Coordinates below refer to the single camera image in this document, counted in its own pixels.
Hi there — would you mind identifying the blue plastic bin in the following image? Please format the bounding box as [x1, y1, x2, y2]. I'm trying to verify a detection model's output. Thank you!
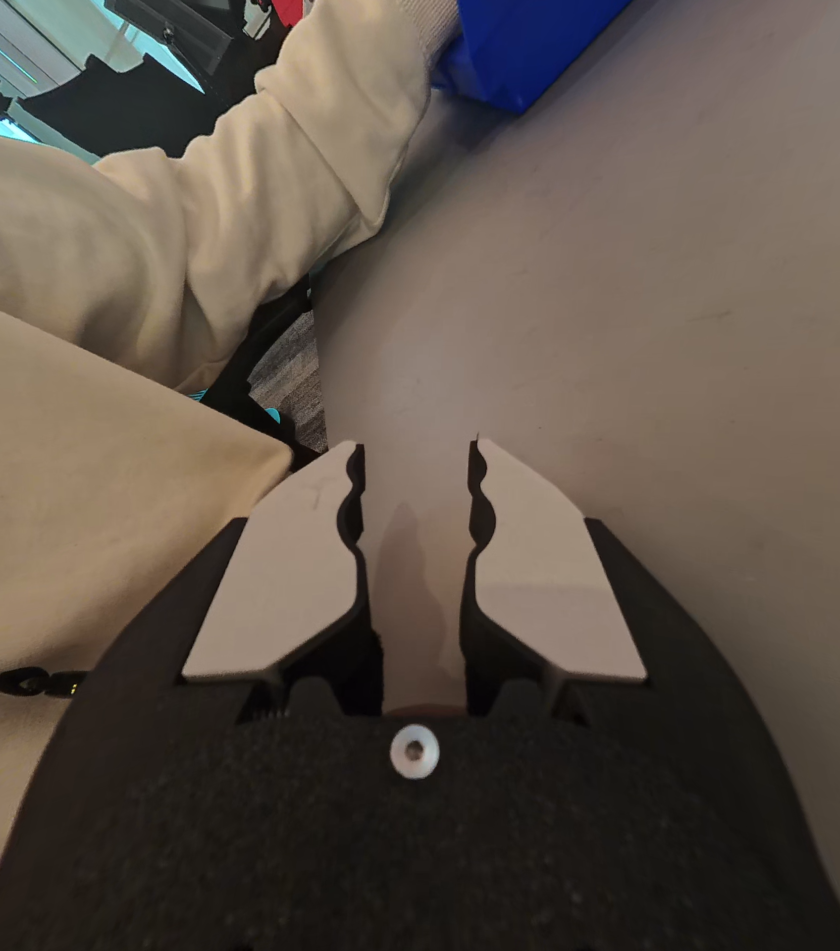
[431, 0, 632, 114]

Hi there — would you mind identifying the grey desk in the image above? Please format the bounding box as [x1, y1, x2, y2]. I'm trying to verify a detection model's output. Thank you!
[312, 0, 840, 951]

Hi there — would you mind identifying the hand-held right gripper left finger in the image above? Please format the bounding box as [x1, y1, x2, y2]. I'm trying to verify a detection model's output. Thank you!
[182, 440, 384, 718]

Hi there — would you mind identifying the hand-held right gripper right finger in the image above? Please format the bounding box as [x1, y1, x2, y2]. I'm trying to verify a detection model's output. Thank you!
[462, 437, 647, 718]

